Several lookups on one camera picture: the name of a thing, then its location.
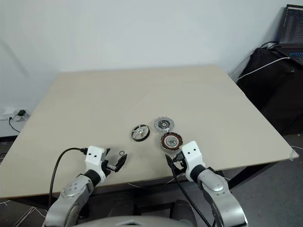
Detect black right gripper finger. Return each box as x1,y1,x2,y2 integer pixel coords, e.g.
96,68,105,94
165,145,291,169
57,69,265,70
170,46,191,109
165,155,178,175

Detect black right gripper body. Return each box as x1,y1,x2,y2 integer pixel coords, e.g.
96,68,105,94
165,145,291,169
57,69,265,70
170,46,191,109
172,152,189,177

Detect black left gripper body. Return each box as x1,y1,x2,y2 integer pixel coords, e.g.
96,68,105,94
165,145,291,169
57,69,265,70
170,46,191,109
101,158,119,177

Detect black round wheel part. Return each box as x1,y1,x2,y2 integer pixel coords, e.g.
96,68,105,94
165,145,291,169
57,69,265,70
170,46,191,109
159,131,185,150

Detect black rotor ring silver spokes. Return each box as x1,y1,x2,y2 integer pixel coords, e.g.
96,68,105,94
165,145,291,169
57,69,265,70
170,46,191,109
130,126,151,142

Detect grey round motor cover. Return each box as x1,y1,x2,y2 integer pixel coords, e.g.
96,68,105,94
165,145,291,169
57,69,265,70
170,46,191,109
153,117,175,132

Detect grey robot torso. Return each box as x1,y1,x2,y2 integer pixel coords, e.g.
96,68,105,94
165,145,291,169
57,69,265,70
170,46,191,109
92,209,190,227

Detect black cabinet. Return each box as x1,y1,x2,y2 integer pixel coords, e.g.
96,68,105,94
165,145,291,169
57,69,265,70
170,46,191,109
237,47,303,135

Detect black laptop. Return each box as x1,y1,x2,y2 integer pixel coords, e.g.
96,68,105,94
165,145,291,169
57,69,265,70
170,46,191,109
276,4,303,63

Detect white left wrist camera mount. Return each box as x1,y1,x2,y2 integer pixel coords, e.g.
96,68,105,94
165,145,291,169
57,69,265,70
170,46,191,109
84,146,107,184

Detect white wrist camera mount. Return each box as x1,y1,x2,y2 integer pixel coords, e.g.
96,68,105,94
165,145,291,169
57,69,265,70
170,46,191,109
84,146,107,184
181,140,207,182

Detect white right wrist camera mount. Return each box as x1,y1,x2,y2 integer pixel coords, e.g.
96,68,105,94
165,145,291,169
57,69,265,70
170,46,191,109
181,140,207,182

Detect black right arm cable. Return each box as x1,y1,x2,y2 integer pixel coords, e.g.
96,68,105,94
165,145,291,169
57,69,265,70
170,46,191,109
172,158,224,227

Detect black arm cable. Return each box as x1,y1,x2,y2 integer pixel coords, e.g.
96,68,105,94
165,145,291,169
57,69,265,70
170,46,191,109
48,148,89,209
172,158,224,227

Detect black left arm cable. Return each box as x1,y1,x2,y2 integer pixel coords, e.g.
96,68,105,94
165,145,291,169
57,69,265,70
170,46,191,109
48,148,89,209

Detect black table frame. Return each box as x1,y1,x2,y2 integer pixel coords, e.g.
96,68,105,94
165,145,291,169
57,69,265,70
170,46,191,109
7,163,293,213

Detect tangled white floor cords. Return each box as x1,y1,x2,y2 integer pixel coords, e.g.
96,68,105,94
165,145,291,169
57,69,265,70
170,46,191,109
0,200,48,224

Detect white laptop cable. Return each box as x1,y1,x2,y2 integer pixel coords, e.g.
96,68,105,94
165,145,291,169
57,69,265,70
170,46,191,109
238,56,292,80

